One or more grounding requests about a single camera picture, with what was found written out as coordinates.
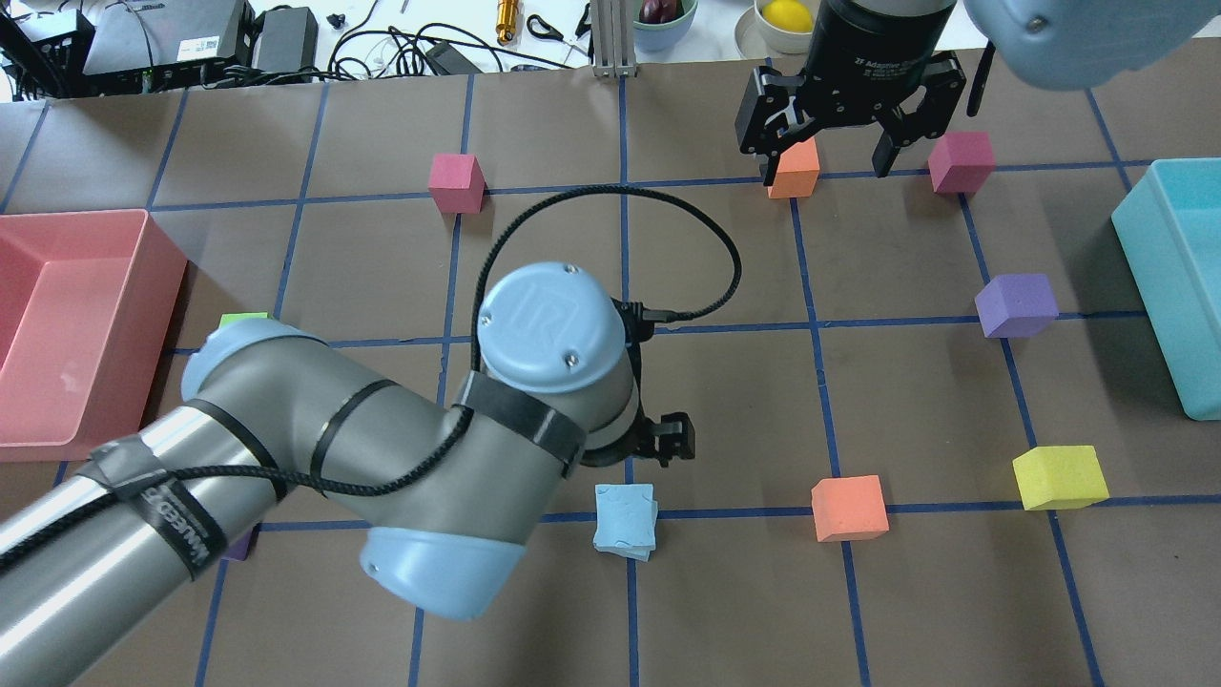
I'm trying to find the light blue foam block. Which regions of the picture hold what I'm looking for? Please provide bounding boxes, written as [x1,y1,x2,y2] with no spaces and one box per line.
[624,500,658,561]
[592,484,654,558]

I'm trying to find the orange foam block left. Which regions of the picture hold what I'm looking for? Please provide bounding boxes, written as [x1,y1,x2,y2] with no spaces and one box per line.
[767,138,821,199]

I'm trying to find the orange foam block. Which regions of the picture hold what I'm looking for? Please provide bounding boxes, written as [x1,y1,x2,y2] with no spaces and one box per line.
[811,475,890,543]
[767,138,821,199]

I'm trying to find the pink foam block far left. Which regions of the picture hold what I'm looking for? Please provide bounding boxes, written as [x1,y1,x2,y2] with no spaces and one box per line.
[927,131,996,195]

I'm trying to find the pink foam block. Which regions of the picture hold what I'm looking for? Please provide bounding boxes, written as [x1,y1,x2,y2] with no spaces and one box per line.
[429,153,486,215]
[927,131,996,195]

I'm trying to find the cream cup with lemon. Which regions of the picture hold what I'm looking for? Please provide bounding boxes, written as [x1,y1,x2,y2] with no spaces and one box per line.
[735,1,821,59]

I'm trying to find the orange foam block right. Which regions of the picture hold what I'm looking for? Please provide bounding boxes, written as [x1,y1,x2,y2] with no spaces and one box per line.
[811,475,890,543]

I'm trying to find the light blue bowl with fruit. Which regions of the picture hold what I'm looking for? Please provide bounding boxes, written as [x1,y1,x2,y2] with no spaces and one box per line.
[630,1,698,52]

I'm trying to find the purple foam block far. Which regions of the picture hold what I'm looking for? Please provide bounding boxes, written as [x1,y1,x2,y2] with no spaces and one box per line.
[974,273,1061,339]

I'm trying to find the purple foam block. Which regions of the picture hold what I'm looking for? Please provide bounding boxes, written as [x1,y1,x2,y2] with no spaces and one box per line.
[222,525,260,563]
[974,273,1061,339]

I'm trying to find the black scissors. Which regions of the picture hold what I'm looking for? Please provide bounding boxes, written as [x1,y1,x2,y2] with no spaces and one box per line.
[525,13,591,52]

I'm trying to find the pink foam block middle left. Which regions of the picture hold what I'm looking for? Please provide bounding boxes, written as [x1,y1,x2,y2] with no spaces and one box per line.
[429,153,486,215]

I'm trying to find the cyan plastic tray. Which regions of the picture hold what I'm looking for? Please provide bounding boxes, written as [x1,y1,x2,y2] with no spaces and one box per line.
[1111,157,1220,422]

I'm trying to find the brass cylinder tool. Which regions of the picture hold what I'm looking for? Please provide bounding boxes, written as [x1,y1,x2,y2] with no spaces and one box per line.
[495,0,523,48]

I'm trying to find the yellow foam block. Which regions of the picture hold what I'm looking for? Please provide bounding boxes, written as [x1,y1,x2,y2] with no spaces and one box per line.
[1011,445,1111,511]

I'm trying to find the purple foam block near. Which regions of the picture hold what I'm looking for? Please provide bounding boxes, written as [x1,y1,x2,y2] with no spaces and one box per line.
[222,525,260,563]

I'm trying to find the green foam block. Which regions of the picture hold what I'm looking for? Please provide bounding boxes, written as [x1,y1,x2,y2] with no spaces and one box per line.
[217,312,271,329]

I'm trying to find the black power adapter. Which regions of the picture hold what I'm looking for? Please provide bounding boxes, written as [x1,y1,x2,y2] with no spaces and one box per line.
[250,6,319,73]

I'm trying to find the pink plastic tray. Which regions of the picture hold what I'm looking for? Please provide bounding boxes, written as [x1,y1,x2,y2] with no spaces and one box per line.
[1,209,186,464]

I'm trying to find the black computer box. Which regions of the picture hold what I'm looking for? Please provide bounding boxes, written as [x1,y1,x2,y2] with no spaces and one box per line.
[83,1,256,83]

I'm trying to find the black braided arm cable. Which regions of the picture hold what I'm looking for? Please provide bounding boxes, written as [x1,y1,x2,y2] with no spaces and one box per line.
[162,185,744,499]

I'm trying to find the aluminium frame post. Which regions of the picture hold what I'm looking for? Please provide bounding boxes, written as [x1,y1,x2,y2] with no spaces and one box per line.
[589,0,639,79]

